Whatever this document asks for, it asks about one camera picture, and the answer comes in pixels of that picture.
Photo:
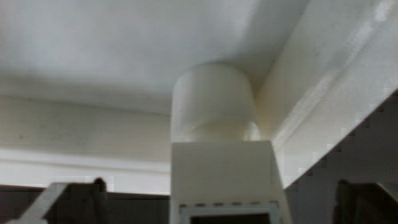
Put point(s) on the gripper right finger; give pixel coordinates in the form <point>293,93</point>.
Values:
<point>366,203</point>

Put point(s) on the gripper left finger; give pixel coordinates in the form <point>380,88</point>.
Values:
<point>69,204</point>

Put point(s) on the white table leg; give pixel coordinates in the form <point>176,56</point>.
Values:
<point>226,187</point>

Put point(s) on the white square table top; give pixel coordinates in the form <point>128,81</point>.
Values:
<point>92,56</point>

